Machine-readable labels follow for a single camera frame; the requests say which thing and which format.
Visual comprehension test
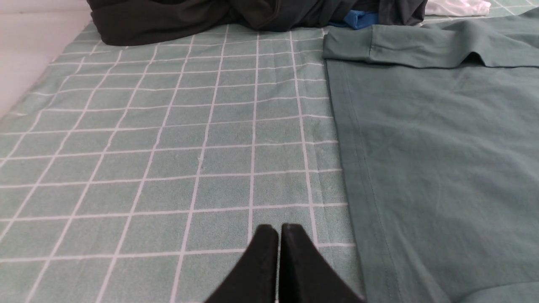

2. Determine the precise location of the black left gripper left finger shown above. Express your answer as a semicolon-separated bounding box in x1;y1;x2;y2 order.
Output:
206;224;279;303

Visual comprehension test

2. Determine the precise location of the green long-sleeved shirt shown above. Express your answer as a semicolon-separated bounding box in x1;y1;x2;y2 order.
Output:
322;8;539;303

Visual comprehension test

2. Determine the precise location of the green checkered tablecloth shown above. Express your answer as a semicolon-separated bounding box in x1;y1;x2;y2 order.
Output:
0;0;539;303

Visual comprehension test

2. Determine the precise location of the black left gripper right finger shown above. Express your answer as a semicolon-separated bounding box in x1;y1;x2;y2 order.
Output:
279;223;365;303

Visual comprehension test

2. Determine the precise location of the dark olive crumpled garment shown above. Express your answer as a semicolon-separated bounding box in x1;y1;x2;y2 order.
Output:
88;0;323;46

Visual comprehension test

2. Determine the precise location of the white crumpled garment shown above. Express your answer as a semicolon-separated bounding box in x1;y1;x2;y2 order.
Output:
425;0;491;17

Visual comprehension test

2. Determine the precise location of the blue crumpled garment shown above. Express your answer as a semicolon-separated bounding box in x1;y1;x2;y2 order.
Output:
329;10;379;30

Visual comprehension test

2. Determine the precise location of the dark green crumpled garment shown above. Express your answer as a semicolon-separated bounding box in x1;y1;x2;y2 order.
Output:
261;0;427;32

